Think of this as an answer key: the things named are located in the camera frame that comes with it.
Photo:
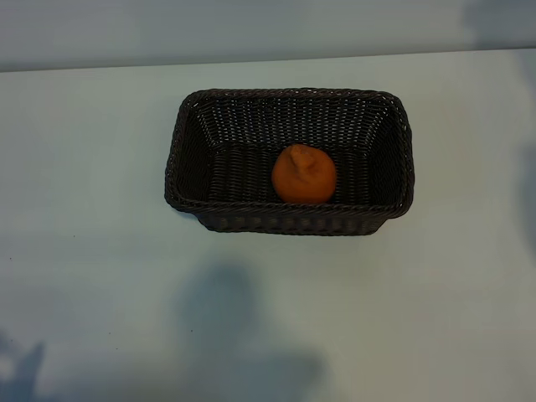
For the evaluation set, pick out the orange fruit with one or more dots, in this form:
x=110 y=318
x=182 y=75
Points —
x=303 y=178

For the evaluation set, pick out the dark brown woven basket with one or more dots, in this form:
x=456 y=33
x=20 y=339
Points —
x=234 y=176

